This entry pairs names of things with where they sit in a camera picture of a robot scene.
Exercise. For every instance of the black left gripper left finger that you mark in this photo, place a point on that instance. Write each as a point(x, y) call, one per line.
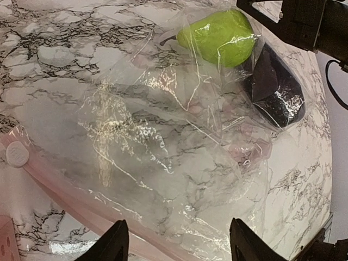
point(113, 245)

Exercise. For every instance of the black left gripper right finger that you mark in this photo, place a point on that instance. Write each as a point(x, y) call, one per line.
point(247, 246)

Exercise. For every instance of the pink perforated plastic basket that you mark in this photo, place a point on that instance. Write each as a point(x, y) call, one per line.
point(8, 242)

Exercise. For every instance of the light green fake pear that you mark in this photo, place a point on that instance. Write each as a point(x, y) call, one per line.
point(223, 38)

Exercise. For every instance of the clear zip top bag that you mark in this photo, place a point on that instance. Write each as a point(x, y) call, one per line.
point(164, 140)

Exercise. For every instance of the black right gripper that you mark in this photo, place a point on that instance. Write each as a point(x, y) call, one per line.
point(309, 25)

